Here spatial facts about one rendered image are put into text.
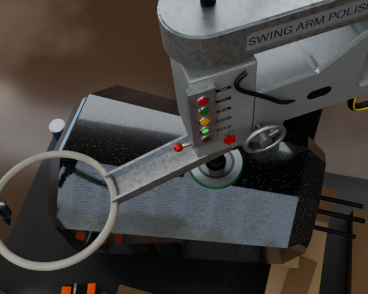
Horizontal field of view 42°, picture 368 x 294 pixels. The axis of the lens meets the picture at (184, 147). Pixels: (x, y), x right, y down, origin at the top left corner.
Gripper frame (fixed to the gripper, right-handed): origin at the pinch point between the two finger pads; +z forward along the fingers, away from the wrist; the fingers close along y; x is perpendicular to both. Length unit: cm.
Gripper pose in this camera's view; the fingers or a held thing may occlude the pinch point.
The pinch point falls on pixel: (0, 219)
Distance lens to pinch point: 202.9
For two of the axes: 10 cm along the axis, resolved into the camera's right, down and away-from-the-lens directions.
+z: 0.3, 5.1, 8.6
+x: -0.6, -8.6, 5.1
